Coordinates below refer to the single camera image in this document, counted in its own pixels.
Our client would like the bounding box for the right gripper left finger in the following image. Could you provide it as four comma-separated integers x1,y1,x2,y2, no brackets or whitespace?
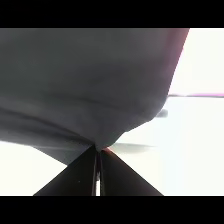
33,145,98,197

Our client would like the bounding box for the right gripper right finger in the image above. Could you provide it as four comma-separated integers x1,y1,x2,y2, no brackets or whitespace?
99,148,164,197

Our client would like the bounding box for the black T-shirt with white print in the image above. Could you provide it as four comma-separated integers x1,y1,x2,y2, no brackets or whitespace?
0,28,190,167

